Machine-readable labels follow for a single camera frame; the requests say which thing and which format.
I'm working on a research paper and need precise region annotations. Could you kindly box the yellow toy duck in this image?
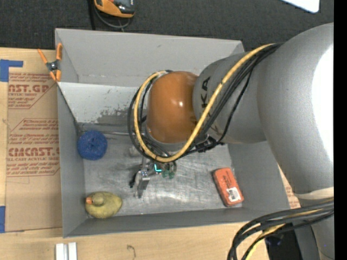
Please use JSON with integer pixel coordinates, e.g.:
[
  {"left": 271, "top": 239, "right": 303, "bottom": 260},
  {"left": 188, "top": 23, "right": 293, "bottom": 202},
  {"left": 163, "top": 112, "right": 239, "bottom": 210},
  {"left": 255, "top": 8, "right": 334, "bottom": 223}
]
[{"left": 85, "top": 191, "right": 123, "bottom": 219}]

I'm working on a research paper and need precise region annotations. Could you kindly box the grey metal bin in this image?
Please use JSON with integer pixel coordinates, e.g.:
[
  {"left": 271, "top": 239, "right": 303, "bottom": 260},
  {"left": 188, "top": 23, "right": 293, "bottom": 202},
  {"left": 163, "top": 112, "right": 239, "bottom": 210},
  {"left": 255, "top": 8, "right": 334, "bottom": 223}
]
[{"left": 55, "top": 28, "right": 291, "bottom": 238}]

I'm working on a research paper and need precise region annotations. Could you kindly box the blue round sponge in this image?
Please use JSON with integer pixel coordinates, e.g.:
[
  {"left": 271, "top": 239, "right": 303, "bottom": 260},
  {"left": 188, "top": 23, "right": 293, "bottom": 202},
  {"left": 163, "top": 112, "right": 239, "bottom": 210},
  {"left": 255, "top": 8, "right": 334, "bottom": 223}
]
[{"left": 76, "top": 130, "right": 108, "bottom": 161}]

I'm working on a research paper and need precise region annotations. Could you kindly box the orange block with white label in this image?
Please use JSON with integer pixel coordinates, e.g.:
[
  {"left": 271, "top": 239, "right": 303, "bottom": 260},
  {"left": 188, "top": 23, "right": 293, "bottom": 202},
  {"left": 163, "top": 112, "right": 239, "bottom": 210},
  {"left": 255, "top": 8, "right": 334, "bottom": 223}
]
[{"left": 212, "top": 167, "right": 245, "bottom": 207}]

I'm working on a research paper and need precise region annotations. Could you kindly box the brown cardboard board red print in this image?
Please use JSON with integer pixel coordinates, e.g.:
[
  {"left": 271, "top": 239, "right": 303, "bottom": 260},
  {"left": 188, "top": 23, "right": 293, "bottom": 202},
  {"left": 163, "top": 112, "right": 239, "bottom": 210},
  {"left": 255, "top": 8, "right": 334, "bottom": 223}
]
[{"left": 0, "top": 47, "right": 301, "bottom": 234}]

